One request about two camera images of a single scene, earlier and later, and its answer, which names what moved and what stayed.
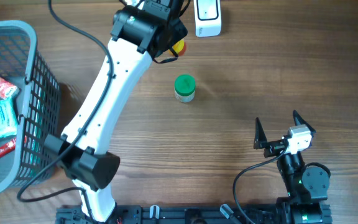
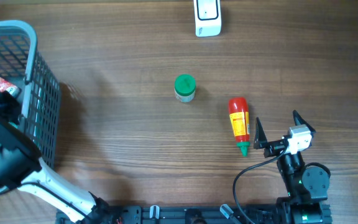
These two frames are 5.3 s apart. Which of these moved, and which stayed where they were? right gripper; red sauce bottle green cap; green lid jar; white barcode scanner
Moved: red sauce bottle green cap
Stayed: white barcode scanner; green lid jar; right gripper
